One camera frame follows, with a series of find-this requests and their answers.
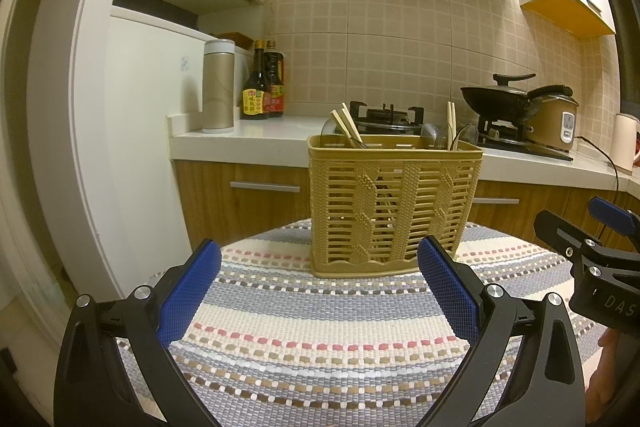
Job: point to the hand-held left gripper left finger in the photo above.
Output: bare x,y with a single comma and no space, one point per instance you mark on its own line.
190,292

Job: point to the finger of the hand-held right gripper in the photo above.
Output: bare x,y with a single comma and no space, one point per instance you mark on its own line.
557,229
610,213

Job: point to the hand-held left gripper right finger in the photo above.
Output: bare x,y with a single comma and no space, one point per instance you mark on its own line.
450,292

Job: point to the beige plastic utensil basket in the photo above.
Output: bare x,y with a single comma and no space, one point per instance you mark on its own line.
350,207

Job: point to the wooden chopstick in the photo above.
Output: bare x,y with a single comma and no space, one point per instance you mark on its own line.
342,124
449,122
454,122
352,122

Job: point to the person's right hand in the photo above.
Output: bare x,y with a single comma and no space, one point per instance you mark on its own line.
609,347

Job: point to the white kettle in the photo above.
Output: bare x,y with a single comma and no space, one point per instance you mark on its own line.
625,142

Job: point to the wooden base cabinet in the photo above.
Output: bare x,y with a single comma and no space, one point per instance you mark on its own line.
225,212

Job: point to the beige rice cooker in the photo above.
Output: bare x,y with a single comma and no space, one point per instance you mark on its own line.
555,119

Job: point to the striped woven mat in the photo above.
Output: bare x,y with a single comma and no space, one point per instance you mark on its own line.
310,337

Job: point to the black wok with lid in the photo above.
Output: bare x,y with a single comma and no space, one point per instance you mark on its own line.
500,99

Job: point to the white refrigerator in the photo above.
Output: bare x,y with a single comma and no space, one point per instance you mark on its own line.
140,132

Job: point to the black gas stove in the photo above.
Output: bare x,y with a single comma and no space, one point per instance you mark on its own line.
395,114

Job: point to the yellow label sauce bottle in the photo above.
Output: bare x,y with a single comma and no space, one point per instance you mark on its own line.
253,99

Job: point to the beige thermos flask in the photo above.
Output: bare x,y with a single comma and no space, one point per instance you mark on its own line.
218,87

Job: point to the red label sauce bottle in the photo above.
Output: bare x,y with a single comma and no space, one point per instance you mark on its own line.
275,97

